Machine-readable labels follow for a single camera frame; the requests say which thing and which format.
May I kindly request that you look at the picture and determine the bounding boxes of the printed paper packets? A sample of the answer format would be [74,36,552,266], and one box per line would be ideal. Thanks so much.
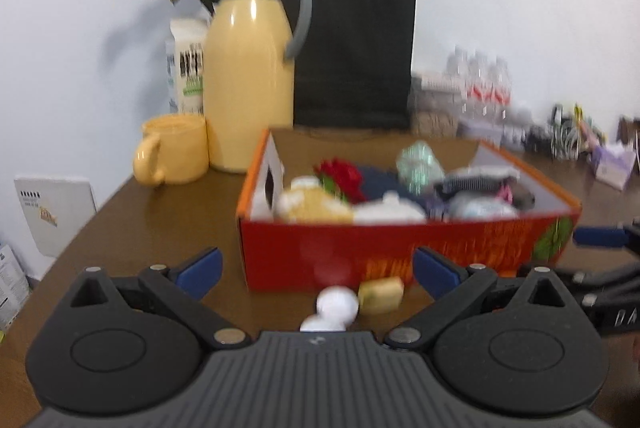
[0,243,31,329]

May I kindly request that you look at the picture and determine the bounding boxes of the large white bottle cap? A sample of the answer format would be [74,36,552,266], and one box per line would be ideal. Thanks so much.
[316,287,361,330]

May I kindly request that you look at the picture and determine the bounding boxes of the navy fabric pouch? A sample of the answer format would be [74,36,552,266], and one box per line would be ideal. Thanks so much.
[357,164,441,204]

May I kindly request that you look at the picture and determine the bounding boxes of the yellow and white plush sheep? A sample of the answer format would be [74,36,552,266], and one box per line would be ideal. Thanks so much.
[274,175,428,225]

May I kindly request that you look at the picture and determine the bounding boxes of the red artificial rose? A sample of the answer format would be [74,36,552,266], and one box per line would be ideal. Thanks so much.
[314,158,368,204]

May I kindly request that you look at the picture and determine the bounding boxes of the white milk carton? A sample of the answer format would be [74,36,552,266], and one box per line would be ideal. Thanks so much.
[165,18,208,115]

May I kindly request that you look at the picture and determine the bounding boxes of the red cardboard box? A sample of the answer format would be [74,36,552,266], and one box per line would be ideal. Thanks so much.
[235,128,583,294]

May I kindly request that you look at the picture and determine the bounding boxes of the white tin box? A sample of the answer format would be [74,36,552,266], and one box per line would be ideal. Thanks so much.
[457,115,503,145]

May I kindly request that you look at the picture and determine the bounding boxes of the yellow thermos jug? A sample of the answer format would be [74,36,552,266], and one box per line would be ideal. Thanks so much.
[204,0,313,174]

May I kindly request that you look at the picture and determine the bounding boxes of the purple tissue pack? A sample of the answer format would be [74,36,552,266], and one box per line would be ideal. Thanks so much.
[592,143,638,189]

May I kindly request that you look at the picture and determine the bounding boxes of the small white robot figure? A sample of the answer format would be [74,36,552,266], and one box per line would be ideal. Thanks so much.
[502,101,533,144]

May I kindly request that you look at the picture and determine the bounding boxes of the colourful snack packets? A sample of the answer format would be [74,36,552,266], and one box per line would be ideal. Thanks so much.
[572,103,606,144]

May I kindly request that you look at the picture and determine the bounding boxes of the white power bank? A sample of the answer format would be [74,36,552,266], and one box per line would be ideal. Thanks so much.
[447,195,521,221]

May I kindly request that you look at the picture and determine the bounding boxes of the clear jar of seeds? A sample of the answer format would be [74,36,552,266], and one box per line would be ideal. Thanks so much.
[410,89,458,136]

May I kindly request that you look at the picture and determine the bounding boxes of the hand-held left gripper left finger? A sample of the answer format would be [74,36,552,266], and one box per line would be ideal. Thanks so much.
[70,247,251,349]

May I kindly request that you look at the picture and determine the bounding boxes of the yellow mug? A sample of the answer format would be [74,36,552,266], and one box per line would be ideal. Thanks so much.
[132,113,210,186]

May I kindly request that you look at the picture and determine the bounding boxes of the wooden stand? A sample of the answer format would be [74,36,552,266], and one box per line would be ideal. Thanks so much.
[617,115,640,149]

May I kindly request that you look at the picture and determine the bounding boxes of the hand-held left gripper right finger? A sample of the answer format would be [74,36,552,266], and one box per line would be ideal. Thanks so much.
[384,245,568,351]

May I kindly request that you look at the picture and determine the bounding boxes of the black paper bag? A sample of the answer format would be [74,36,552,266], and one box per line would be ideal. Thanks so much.
[292,0,418,130]

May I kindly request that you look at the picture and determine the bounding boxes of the pale yellow block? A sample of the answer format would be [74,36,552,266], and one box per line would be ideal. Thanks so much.
[357,277,405,315]

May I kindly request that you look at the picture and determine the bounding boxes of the white wall panel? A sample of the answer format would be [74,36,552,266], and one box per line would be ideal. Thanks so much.
[14,175,97,259]

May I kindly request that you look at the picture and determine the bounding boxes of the white cable bundle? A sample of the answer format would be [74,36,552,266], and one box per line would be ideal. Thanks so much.
[550,118,583,159]

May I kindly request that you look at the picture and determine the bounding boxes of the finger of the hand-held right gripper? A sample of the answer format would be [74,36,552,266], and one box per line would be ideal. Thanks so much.
[517,262,608,306]
[572,221,640,256]

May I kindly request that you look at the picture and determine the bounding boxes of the clear bubble wrap bundle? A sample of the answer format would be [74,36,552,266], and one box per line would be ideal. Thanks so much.
[396,141,446,196]

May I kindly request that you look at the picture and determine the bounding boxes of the flat white box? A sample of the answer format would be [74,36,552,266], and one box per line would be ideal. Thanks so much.
[412,71,463,94]

